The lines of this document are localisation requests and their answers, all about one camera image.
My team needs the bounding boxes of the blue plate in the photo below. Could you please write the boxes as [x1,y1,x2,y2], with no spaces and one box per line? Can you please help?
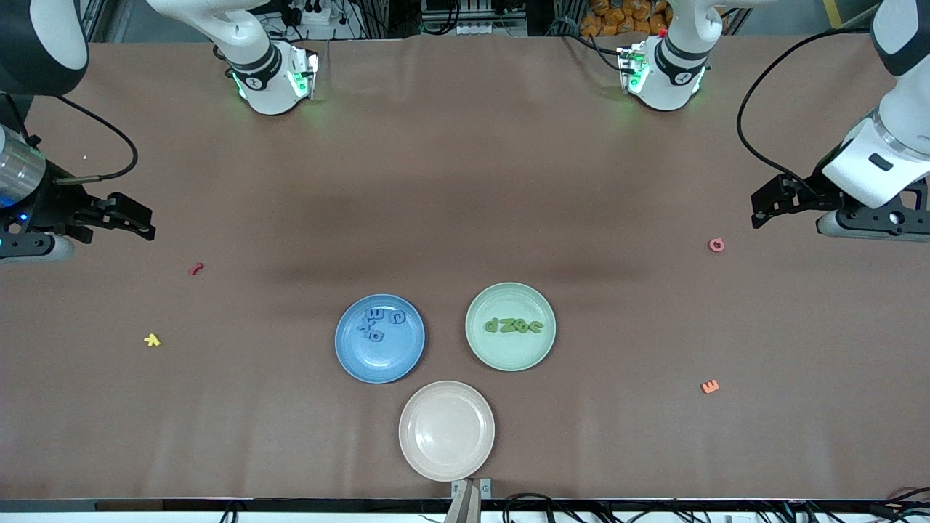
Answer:
[334,293,426,384]

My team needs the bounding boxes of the heap of orange objects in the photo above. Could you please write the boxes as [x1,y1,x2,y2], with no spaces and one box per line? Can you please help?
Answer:
[580,0,673,38]

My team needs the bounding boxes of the pink beige plate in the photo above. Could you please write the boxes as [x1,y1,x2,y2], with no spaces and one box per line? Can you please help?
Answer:
[398,380,496,482]

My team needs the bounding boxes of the table cover sheet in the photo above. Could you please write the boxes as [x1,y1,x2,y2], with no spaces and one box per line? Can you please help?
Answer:
[0,33,930,502]

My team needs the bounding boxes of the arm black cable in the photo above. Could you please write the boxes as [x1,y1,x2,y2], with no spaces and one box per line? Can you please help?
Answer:
[736,28,884,200]
[7,93,140,186]

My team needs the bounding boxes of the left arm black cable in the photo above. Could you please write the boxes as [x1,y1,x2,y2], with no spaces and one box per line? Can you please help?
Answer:
[736,28,884,200]

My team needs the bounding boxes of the black table edge rail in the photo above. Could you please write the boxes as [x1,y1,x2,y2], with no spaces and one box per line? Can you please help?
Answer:
[0,498,930,514]

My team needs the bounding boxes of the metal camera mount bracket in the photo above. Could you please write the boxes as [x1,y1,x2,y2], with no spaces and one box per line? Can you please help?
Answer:
[445,477,493,523]

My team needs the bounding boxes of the aluminium frame profile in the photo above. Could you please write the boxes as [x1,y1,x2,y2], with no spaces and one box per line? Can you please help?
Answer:
[360,0,397,38]

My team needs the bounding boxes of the green plate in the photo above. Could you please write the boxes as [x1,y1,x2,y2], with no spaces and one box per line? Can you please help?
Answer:
[465,282,557,373]

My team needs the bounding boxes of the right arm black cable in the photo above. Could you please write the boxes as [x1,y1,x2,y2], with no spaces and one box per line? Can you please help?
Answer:
[7,93,140,186]

